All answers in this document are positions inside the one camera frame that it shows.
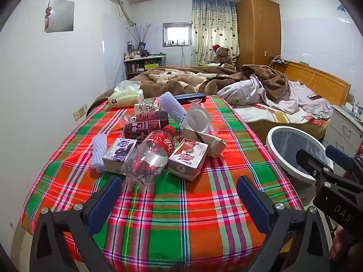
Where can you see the long white foam net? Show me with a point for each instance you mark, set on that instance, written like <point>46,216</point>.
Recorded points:
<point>171,106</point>

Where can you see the dark blue glasses case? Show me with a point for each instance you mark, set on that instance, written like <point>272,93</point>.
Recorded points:
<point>188,97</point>

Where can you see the power strip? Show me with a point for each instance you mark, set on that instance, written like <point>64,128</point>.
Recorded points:
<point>279,60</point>

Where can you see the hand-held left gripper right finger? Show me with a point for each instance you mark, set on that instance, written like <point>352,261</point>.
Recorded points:
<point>252,201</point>

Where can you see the red drink carton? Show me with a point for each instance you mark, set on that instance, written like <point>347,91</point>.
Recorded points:
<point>187,158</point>

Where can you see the air conditioner pipe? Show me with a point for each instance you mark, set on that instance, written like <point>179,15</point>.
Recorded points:
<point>124,11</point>

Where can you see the brown teddy bear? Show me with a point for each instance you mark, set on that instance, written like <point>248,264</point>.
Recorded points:
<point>222,55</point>

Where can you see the pile of small boxes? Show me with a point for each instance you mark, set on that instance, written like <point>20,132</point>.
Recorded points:
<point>353,109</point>

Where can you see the tissue pack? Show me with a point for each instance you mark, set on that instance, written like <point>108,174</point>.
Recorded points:
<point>124,95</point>

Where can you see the dried branches in vase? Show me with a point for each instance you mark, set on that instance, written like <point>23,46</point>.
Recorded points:
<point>140,35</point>

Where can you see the dark phone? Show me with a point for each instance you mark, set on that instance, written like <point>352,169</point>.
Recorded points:
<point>315,97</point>

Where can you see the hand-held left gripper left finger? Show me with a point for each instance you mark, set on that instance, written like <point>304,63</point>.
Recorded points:
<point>105,201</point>

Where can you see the dark red can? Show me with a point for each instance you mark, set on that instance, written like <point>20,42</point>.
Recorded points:
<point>153,117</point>

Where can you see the clear bin liner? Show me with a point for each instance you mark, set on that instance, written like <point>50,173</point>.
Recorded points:
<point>292,147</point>

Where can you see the white floral duvet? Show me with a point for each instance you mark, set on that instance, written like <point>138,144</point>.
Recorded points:
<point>244,90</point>

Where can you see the person's right hand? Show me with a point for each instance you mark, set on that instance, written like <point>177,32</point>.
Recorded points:
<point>337,242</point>

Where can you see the light pink sheet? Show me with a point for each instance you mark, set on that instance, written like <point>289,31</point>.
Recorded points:
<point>306,103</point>

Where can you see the wall power socket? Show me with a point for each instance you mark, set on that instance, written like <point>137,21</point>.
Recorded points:
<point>80,112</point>

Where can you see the patterned curtain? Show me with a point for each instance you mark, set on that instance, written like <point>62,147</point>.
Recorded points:
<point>212,31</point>

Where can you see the bright red milk can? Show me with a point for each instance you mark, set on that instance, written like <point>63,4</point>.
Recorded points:
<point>140,129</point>

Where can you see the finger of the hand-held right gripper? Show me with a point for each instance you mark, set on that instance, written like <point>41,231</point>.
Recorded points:
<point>339,155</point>
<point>310,163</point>

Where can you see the white storage shelf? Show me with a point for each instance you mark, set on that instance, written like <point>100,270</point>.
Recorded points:
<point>141,65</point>

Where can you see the white trash bin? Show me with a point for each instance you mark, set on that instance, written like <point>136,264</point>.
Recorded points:
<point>272,153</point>

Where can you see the small window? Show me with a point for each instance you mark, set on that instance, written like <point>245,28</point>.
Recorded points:
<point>176,34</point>

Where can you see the white drawer nightstand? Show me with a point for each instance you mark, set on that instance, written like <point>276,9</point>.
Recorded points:
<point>340,130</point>

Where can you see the beige drink carton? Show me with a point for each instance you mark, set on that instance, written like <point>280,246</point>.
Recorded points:
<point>212,144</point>

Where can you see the white yogurt cup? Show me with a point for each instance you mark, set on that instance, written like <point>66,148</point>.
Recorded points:
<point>197,117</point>

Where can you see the cream floral bed sheet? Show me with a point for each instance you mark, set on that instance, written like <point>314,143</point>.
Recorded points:
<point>272,116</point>

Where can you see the plaid tablecloth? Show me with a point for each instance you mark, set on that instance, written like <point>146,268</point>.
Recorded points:
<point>198,206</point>

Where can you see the purple drink carton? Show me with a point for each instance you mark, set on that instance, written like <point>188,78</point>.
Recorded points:
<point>120,153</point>

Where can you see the clear cola bottle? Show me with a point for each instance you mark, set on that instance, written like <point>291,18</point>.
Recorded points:
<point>147,158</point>

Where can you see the wooden wardrobe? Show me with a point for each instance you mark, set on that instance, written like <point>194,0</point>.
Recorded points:
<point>258,31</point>

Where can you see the wooden bed headboard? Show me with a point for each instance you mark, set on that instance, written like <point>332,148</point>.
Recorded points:
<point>326,83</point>

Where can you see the silver wall board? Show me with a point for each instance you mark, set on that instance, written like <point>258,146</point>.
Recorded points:
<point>61,15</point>

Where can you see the brown blanket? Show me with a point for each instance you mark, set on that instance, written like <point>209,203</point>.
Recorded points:
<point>175,79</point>

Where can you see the cartoon wall decal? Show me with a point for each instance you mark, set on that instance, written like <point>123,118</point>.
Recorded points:
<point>341,8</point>

